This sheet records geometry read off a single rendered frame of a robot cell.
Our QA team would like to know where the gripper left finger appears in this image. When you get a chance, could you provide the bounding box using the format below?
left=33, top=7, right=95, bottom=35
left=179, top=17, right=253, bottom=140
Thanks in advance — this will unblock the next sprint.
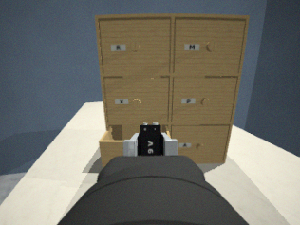
left=123, top=133, right=141, bottom=156

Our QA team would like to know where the wooden drawer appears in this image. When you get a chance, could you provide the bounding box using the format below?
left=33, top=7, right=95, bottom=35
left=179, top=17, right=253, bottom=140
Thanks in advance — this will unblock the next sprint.
left=173, top=20, right=244, bottom=73
left=99, top=124, right=171, bottom=168
left=100, top=20, right=170, bottom=74
left=171, top=76, right=237, bottom=122
left=104, top=76, right=169, bottom=122
left=171, top=124, right=229, bottom=162

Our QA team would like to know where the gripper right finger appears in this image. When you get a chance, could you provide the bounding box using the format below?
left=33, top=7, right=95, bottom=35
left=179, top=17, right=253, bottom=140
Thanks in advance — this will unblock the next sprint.
left=160, top=133, right=178, bottom=156

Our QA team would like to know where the black nine-volt battery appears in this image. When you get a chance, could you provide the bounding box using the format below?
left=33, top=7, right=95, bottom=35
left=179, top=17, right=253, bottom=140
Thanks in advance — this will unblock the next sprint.
left=140, top=123, right=161, bottom=156

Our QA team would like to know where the small wooden chest of drawers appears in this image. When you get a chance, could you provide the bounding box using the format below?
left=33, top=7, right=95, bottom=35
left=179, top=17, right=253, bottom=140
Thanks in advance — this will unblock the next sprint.
left=95, top=13, right=250, bottom=164

